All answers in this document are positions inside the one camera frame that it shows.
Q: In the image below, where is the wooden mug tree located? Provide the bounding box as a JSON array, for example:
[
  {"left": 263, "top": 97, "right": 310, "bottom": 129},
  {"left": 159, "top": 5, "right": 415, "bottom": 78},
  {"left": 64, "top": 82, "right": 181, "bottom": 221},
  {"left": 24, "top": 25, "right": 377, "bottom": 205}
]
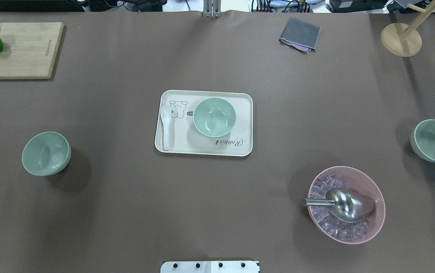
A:
[{"left": 380, "top": 0, "right": 435, "bottom": 57}]

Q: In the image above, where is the pink bowl with ice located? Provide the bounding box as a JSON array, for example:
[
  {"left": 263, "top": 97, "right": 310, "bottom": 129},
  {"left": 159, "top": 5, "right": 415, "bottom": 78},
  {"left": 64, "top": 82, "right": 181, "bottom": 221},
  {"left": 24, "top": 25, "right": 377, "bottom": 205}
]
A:
[{"left": 307, "top": 166, "right": 386, "bottom": 244}]

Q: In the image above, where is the steel ice scoop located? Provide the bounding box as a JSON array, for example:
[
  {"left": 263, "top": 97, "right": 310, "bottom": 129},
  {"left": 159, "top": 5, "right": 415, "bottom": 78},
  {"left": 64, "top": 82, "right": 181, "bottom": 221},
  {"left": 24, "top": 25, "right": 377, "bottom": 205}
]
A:
[{"left": 302, "top": 188, "right": 376, "bottom": 223}]

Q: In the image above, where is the grey folded cloth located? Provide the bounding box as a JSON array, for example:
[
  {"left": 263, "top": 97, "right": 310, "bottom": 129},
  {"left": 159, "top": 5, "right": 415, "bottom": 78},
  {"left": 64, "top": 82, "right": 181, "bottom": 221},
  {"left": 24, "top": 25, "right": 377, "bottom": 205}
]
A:
[{"left": 279, "top": 18, "right": 322, "bottom": 53}]

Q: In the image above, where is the green bowl on tray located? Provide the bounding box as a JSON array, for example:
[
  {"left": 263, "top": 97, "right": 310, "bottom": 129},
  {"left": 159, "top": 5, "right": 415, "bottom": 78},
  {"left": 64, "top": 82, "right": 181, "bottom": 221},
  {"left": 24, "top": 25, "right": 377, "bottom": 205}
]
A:
[{"left": 193, "top": 98, "right": 237, "bottom": 138}]

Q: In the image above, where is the cream rabbit tray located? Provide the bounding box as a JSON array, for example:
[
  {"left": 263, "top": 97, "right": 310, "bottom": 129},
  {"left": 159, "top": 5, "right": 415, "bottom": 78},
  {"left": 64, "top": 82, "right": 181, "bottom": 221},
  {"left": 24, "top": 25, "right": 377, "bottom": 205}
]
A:
[{"left": 155, "top": 89, "right": 253, "bottom": 157}]

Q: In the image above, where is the white ceramic spoon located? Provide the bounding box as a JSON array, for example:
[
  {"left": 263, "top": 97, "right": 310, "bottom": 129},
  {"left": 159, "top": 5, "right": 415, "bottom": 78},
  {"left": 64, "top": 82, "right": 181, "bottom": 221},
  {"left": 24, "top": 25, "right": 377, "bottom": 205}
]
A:
[{"left": 159, "top": 104, "right": 171, "bottom": 151}]

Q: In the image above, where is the wooden cutting board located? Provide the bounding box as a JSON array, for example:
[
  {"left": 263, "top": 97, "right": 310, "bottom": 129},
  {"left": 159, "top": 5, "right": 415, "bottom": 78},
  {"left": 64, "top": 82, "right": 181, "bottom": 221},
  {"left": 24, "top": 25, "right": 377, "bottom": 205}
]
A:
[{"left": 0, "top": 22, "right": 64, "bottom": 80}]

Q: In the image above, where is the aluminium frame post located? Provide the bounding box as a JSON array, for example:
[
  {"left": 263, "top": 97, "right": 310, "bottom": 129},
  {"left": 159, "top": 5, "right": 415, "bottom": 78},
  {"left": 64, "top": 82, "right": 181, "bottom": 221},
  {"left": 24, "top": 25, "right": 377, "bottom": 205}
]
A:
[{"left": 203, "top": 0, "right": 222, "bottom": 18}]

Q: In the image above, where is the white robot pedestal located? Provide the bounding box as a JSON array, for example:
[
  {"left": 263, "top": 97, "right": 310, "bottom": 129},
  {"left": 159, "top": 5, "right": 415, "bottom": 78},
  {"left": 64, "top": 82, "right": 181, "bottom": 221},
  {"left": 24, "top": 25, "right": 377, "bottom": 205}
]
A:
[{"left": 160, "top": 260, "right": 260, "bottom": 273}]

